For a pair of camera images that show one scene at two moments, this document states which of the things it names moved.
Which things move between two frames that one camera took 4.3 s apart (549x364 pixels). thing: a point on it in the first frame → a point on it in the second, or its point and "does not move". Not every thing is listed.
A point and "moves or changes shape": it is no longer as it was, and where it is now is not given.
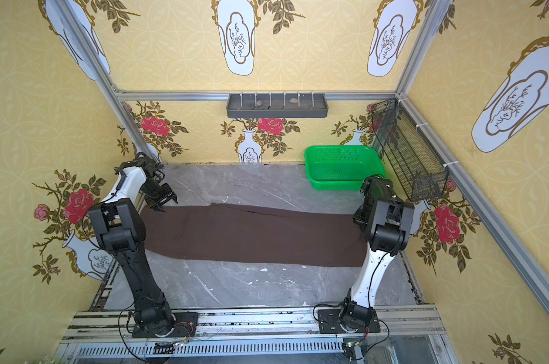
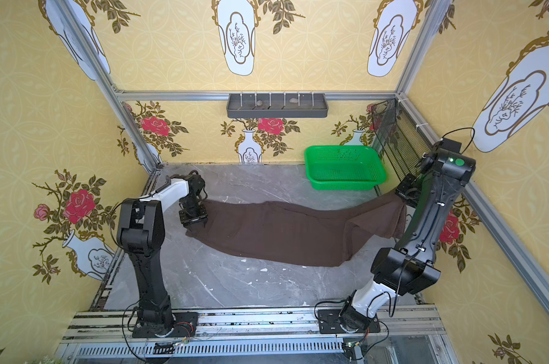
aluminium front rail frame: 407,336 does not move
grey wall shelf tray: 277,105 does not move
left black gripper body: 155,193 → 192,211
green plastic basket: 342,167 does not move
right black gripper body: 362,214 → 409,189
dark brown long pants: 256,234 moves or changes shape
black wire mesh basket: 410,159 does not move
